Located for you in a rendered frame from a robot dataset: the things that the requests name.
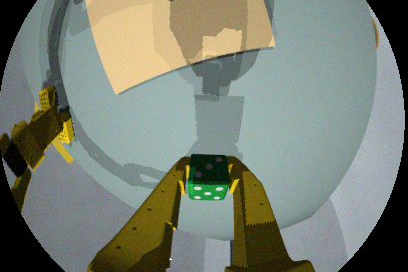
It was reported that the green die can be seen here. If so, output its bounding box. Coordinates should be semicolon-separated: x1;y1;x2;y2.
188;154;230;200

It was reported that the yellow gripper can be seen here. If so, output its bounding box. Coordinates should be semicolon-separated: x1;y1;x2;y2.
87;156;315;272

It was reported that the beige mat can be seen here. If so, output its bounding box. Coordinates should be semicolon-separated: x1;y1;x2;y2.
85;0;275;94

